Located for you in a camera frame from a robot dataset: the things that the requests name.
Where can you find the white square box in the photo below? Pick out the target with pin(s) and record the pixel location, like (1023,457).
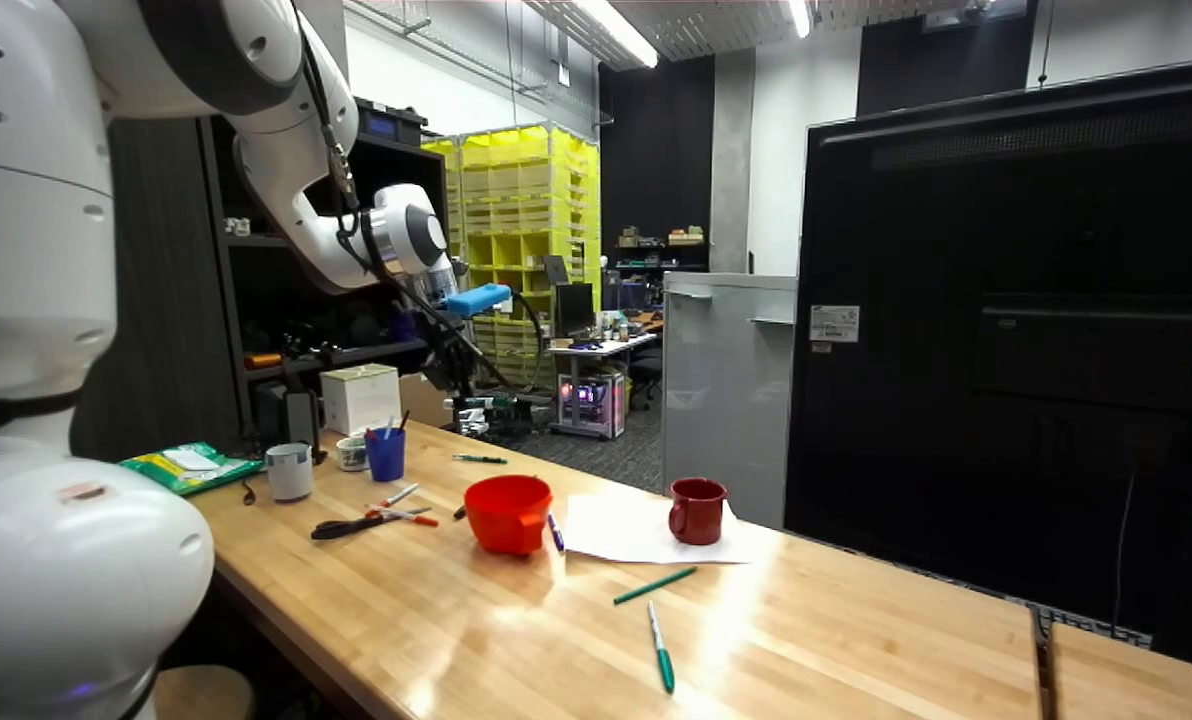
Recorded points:
(363,399)

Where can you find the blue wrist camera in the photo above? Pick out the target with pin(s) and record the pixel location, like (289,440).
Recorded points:
(477,303)

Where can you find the white label sticker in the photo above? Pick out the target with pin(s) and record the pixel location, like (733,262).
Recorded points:
(834,326)

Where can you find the white paper sheet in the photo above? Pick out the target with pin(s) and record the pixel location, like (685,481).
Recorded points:
(620,528)

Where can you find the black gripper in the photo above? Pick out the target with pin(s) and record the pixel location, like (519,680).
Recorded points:
(454,347)

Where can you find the grey metal partition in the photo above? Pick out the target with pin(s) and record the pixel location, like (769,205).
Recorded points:
(729,385)

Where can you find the black marker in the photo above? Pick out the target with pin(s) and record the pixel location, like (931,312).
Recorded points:
(462,512)
(480,457)

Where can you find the lit clear equipment box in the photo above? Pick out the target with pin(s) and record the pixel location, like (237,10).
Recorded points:
(590,406)

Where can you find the black shelf unit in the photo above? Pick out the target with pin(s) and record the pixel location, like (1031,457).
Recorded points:
(262,294)

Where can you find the yellow storage shelf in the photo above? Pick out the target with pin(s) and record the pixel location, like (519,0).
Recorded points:
(530,202)

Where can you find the dark computer monitor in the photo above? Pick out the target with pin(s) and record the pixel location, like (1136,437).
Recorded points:
(575,310)

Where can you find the blue plastic cup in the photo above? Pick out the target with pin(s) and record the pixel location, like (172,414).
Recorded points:
(386,457)

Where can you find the green grey-barrel thin marker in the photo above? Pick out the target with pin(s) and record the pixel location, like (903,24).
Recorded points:
(663,652)

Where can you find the long ceiling light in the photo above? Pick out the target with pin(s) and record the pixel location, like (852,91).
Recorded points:
(797,19)
(617,28)

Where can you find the beige round stool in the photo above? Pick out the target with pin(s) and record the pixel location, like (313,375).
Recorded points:
(205,693)

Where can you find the large black panel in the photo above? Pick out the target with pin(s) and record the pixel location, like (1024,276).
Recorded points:
(1023,361)

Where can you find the dark red mug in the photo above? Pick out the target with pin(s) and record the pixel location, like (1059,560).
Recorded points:
(697,512)

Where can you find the red capped white marker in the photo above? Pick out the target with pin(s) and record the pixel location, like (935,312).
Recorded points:
(412,516)
(402,493)

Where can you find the green plastic packet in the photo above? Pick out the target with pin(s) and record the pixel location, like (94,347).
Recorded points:
(190,468)

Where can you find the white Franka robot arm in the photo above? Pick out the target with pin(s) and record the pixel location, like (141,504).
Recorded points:
(36,202)

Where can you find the green pencil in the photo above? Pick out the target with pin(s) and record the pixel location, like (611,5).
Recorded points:
(655,586)

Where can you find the blue pen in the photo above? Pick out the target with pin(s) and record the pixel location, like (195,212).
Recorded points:
(556,537)

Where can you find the large red plastic cup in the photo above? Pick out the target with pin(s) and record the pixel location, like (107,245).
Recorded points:
(506,516)

